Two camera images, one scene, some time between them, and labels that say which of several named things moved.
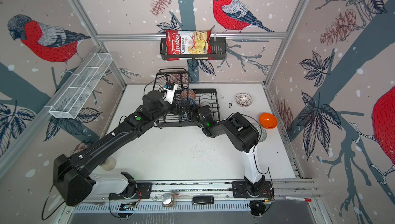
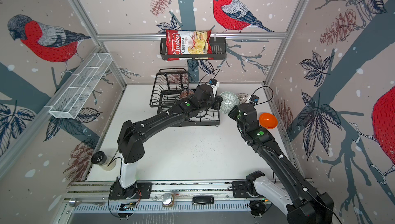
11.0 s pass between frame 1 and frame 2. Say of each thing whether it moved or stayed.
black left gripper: moved
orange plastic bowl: stayed
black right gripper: moved
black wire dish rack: stayed
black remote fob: stayed
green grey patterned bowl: moved
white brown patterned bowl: stayed
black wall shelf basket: stayed
